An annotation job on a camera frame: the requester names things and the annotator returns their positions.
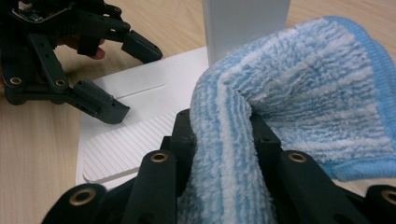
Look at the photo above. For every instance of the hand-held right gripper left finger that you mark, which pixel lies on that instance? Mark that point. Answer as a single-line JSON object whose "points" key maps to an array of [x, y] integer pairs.
{"points": [[183, 146]]}

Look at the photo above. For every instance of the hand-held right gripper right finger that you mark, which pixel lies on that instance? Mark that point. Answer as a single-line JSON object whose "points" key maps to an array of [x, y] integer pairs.
{"points": [[266, 146]]}

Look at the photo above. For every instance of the white desk lamp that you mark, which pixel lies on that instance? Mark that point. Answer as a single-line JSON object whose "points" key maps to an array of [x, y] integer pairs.
{"points": [[146, 90]]}

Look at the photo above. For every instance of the blue striped cloth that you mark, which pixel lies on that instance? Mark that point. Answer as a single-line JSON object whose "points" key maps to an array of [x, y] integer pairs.
{"points": [[295, 93]]}

